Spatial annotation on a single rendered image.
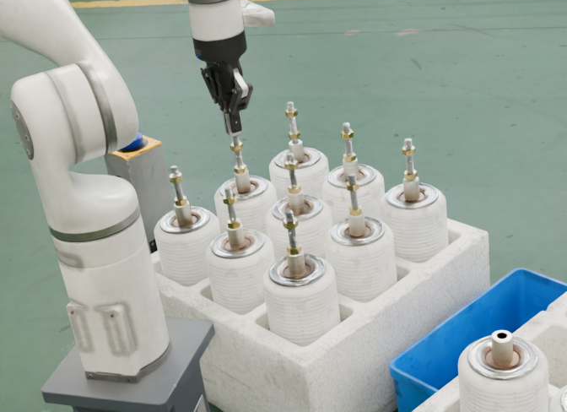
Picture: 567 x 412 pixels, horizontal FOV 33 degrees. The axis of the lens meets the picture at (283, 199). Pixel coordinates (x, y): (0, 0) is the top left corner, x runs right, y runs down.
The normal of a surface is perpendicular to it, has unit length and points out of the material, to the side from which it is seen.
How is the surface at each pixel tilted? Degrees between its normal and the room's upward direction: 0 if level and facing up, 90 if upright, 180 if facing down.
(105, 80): 44
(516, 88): 0
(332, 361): 90
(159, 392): 0
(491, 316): 88
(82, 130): 90
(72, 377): 0
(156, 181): 90
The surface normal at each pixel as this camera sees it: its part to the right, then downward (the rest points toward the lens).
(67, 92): 0.22, -0.40
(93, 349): -0.29, 0.48
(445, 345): 0.66, 0.24
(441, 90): -0.13, -0.87
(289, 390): -0.71, 0.41
